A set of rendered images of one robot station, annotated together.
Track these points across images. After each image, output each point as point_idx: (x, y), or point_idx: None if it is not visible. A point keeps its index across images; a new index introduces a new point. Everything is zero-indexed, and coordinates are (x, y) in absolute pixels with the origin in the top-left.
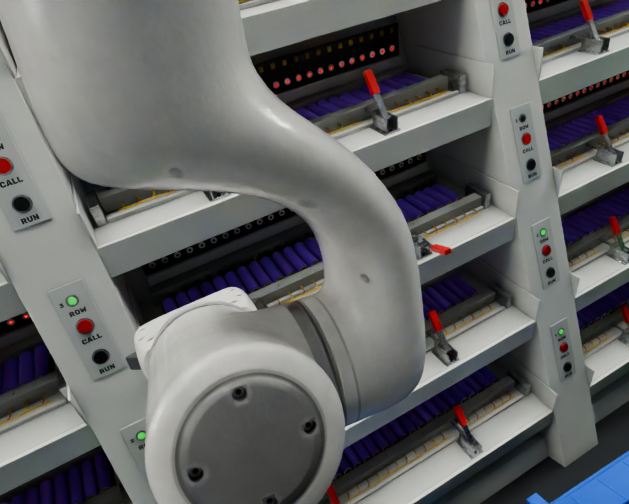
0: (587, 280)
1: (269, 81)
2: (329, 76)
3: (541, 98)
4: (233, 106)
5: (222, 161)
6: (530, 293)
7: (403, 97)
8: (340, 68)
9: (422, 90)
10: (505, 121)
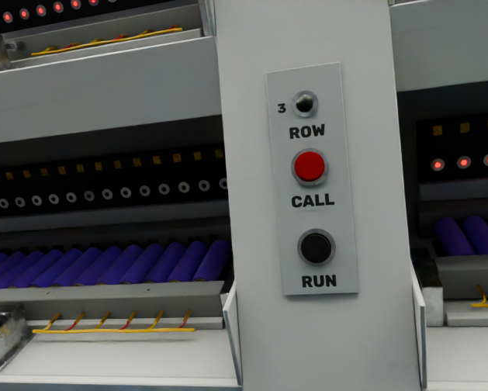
0: None
1: None
2: (93, 15)
3: (417, 66)
4: None
5: None
6: None
7: (97, 34)
8: (111, 3)
9: (140, 25)
10: (247, 103)
